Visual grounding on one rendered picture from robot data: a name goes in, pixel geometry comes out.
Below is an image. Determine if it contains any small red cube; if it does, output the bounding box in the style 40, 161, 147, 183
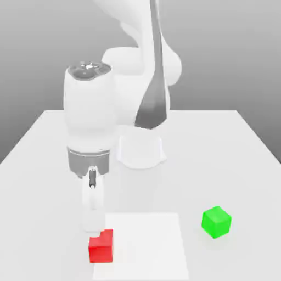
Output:
88, 228, 114, 264

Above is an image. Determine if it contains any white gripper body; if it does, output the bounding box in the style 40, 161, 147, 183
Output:
81, 173, 106, 211

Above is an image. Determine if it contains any small green cube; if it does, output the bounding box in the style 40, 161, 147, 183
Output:
201, 205, 233, 240

